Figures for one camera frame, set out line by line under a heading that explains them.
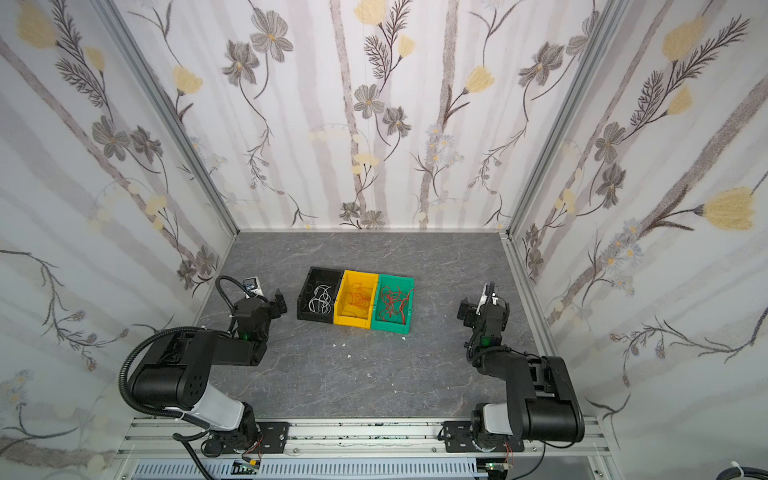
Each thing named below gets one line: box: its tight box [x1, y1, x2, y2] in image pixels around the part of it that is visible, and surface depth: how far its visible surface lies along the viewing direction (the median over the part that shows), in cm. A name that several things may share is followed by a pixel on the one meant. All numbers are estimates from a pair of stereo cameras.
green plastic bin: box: [372, 274, 415, 335], surface depth 97 cm
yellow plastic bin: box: [333, 270, 379, 329], surface depth 100 cm
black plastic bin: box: [297, 266, 344, 324], surface depth 100 cm
